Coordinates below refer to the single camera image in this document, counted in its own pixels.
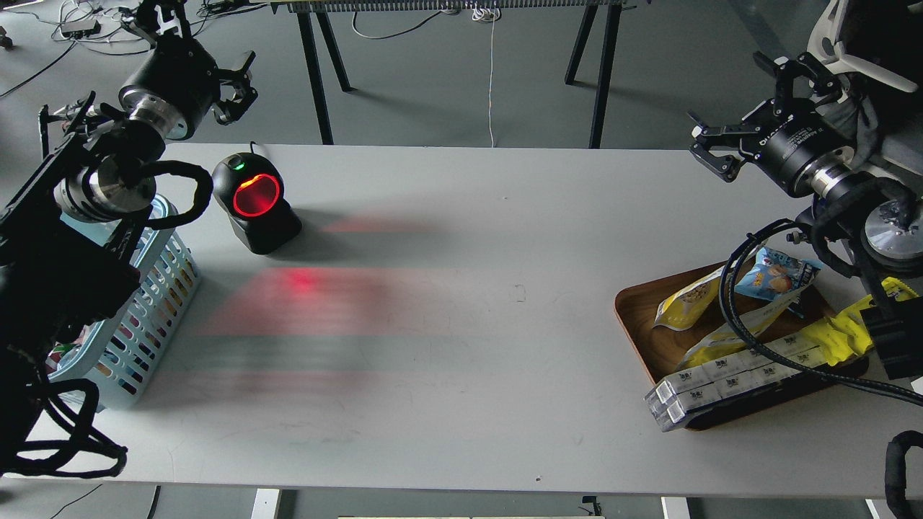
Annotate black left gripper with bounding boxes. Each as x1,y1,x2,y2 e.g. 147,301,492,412
118,35,258,141

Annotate yellow cartoon face snack bag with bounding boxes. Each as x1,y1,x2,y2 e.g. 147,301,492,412
798,295,874,367

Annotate blue chip snack bag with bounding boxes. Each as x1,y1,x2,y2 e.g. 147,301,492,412
734,247,823,300

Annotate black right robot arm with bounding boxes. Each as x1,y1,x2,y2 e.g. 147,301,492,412
689,52,921,380

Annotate yellow white bean snack pouch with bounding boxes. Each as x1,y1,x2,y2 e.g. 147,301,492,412
653,267,724,332

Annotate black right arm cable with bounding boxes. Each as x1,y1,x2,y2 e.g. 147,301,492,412
717,218,923,408

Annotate black trestle table legs right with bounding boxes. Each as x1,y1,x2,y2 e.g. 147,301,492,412
564,4,623,150

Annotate black barcode scanner red window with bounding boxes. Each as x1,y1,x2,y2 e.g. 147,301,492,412
211,141,303,255

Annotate clear box of white packets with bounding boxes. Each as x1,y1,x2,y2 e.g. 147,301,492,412
643,350,831,433

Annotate black trestle table legs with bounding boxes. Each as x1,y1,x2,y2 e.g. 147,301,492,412
564,4,623,150
294,4,354,146

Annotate black trestle table legs left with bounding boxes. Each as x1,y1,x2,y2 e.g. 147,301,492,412
294,4,354,146

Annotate brown wooden tray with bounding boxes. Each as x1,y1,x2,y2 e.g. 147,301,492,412
614,264,868,433

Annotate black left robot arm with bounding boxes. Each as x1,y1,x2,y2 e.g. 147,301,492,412
2,34,257,479

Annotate light blue plastic basket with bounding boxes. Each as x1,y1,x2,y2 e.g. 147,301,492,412
45,229,200,412

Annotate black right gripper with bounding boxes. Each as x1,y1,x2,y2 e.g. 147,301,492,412
686,50,856,198

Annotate white hanging cord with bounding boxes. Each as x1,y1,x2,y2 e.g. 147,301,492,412
472,7,502,148

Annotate yellow white flat snack pouch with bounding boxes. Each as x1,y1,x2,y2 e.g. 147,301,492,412
674,287,808,371

